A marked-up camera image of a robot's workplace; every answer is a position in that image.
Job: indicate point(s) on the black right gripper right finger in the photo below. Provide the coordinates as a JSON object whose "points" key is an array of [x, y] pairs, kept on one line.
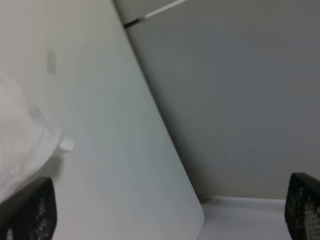
{"points": [[302, 207]]}

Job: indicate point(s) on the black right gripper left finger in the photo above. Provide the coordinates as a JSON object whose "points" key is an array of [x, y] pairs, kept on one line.
{"points": [[31, 213]]}

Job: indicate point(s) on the white short sleeve t-shirt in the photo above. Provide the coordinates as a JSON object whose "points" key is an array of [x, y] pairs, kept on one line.
{"points": [[27, 140]]}

